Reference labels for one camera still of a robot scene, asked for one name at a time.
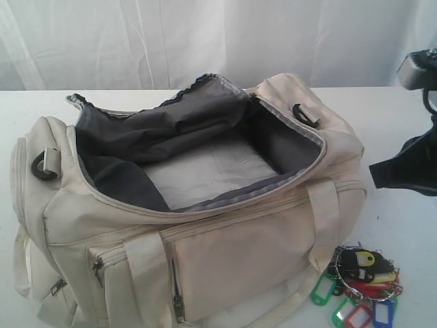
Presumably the cream fabric duffel bag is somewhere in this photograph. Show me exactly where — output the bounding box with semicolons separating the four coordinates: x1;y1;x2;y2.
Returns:
10;73;366;327

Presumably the bunch of colourful key tags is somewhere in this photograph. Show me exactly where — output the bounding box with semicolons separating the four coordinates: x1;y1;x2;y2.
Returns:
310;246;403;328

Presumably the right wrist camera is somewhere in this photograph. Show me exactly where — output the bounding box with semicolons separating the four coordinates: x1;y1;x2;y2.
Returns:
397;48;436;91

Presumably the white backdrop curtain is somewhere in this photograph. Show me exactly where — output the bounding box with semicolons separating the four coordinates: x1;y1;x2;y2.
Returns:
1;1;436;91

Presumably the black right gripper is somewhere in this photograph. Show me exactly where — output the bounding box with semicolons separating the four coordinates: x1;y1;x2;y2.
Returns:
369;88;436;197

